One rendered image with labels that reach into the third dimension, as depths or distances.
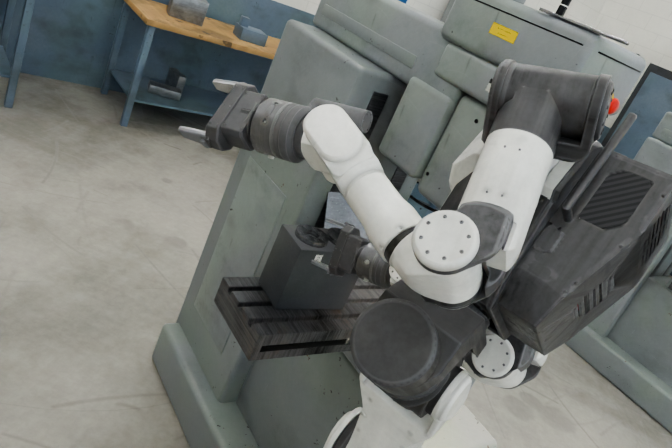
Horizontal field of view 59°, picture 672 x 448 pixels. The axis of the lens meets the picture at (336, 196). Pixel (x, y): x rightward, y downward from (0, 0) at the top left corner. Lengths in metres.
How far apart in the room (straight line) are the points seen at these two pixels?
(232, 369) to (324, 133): 1.60
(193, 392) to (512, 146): 1.88
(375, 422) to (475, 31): 1.03
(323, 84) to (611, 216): 1.22
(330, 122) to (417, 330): 0.30
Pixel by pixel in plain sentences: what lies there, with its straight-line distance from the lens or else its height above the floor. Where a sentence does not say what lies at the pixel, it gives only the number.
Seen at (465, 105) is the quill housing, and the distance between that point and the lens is 1.68.
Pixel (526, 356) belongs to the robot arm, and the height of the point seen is 1.34.
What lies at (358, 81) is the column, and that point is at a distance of 1.83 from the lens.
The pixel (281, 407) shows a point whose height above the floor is 0.41.
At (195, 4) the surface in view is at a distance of 5.15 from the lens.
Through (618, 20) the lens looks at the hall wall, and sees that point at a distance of 9.30.
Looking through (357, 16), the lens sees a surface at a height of 1.67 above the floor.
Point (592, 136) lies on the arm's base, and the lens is 0.85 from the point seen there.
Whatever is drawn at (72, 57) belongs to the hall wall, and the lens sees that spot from 5.61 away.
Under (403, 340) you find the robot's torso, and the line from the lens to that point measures 0.78.
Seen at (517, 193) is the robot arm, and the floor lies 1.66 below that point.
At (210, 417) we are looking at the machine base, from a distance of 2.37.
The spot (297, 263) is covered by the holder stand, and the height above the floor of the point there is 1.13.
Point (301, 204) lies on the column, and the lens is 1.96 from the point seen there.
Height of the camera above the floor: 1.82
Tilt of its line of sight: 20 degrees down
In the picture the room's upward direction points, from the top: 24 degrees clockwise
